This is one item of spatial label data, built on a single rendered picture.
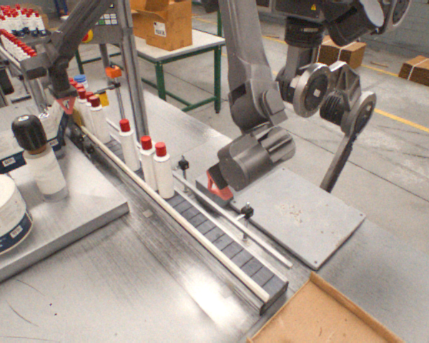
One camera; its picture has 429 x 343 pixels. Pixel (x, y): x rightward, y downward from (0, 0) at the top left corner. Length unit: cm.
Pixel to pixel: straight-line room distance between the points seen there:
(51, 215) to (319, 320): 85
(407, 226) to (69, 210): 212
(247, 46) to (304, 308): 65
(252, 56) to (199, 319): 63
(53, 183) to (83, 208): 12
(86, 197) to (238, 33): 80
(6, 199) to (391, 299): 108
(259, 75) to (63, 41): 65
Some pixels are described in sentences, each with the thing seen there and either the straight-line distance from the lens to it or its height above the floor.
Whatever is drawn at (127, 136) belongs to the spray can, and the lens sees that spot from 109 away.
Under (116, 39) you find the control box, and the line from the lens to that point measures 120.
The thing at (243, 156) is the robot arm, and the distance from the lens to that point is 45.
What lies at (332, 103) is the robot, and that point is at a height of 92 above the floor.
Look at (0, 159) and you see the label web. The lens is 129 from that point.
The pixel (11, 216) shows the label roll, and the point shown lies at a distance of 102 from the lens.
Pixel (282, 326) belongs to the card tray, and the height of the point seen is 83.
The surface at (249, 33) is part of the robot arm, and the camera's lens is 54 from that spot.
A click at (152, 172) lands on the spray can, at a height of 97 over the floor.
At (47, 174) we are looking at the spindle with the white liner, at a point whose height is 100.
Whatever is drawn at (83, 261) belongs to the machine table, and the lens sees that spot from 101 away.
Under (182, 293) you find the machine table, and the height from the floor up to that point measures 83.
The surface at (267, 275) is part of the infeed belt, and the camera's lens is 86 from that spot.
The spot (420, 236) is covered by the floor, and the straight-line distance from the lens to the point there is 247.
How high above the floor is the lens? 160
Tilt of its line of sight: 39 degrees down
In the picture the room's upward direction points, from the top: straight up
